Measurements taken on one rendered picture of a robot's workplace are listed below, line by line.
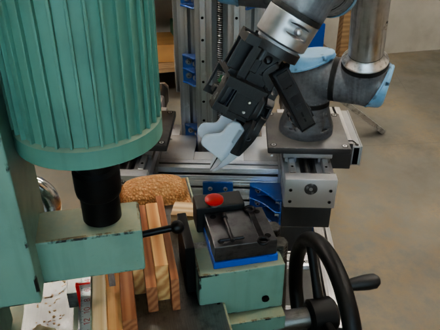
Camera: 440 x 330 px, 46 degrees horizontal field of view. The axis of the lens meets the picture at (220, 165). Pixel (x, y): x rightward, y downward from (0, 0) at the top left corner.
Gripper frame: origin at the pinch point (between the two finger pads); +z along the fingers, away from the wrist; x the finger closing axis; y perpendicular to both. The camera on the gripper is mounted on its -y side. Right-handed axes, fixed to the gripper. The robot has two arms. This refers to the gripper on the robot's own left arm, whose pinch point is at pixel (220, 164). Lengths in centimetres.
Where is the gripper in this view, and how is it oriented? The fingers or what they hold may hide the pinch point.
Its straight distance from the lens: 79.2
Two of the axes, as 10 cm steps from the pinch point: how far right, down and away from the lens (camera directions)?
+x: 1.9, 4.9, -8.5
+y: -8.5, -3.5, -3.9
